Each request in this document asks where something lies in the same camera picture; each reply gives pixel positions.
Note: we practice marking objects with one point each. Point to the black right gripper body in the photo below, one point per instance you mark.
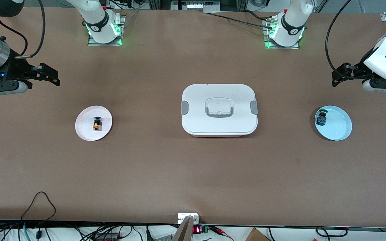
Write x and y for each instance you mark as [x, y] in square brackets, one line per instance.
[14, 69]

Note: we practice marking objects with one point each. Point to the orange black push-button switch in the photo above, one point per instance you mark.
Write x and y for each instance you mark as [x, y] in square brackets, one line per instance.
[97, 124]

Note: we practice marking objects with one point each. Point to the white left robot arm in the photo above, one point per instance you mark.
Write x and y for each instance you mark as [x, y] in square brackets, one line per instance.
[292, 20]

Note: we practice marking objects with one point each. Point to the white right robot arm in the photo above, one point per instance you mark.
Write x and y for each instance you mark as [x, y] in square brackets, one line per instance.
[95, 13]

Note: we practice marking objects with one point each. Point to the white lidded box grey clips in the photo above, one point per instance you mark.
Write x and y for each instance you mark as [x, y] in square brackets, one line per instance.
[219, 125]

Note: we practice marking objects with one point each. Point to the brown cardboard box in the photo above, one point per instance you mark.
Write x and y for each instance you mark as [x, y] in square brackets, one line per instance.
[256, 236]

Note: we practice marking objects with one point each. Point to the light blue round plate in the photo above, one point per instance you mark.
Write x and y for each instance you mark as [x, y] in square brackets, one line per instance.
[338, 125]

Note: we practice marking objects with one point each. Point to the pale pink round plate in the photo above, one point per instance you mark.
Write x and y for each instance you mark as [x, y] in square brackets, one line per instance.
[85, 129]

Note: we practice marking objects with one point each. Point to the small white electronic device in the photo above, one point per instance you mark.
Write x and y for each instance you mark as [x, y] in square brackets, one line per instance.
[183, 216]

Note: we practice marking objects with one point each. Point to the grey metal mounting bar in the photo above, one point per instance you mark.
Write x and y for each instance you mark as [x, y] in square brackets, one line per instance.
[183, 232]

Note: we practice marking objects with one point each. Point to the red digit display module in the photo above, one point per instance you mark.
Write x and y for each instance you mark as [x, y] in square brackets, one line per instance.
[197, 230]

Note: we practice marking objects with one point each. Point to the green black push-button switch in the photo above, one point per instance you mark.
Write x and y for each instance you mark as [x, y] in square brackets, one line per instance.
[321, 117]

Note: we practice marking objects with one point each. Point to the aluminium rail with light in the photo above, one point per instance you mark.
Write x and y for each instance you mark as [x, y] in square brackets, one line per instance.
[196, 6]

